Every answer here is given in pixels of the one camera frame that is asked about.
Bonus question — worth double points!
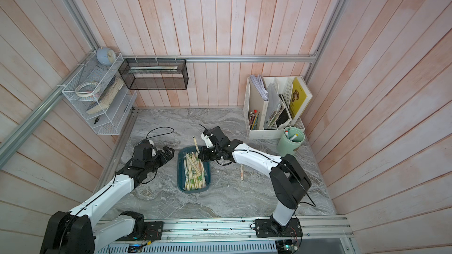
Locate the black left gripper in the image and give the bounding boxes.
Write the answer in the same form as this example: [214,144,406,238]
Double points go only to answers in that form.
[145,146,175,173]

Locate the teal plastic storage tray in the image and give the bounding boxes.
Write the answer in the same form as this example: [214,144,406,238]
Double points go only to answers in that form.
[177,146,211,194]

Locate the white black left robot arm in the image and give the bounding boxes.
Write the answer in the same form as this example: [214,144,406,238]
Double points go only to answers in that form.
[40,140,175,254]

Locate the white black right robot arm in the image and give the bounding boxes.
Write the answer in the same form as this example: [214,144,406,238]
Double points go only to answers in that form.
[200,127,312,238]

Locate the bundle of coloured folders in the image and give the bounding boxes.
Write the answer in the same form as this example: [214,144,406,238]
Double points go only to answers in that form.
[249,109,260,131]

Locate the white file organizer rack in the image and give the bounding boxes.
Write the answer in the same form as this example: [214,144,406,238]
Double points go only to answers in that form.
[243,76,305,139]

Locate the black booklet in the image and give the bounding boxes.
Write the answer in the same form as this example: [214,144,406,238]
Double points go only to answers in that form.
[275,94,293,129]

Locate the mint green pen cup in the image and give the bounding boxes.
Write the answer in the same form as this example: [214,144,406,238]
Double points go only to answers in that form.
[277,127,306,156]

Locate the yellow capped white marker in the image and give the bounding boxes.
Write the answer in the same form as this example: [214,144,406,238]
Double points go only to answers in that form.
[289,134,299,141]

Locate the white papers in organizer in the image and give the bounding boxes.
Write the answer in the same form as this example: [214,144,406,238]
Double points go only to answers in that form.
[250,75,268,101]

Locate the old book on shelf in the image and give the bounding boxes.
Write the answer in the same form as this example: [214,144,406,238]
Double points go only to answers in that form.
[86,76,124,115]

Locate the yellow book with animal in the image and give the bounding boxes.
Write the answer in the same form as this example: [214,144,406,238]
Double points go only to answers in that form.
[288,76,313,122]

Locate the roll of tape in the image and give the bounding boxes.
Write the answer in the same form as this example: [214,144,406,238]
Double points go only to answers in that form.
[75,81,100,98]

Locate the small grey globe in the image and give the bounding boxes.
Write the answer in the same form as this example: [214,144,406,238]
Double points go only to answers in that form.
[96,47,117,67]

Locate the black cable on table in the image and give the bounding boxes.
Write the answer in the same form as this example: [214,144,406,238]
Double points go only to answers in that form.
[145,126,175,142]

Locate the black mesh wall basket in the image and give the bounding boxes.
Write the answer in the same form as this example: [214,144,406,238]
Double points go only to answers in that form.
[119,58,189,90]

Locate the white wire wall shelf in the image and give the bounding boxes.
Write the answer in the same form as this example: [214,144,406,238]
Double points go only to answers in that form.
[62,52,137,136]

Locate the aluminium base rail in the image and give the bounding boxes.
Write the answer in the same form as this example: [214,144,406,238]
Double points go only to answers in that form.
[98,215,360,254]

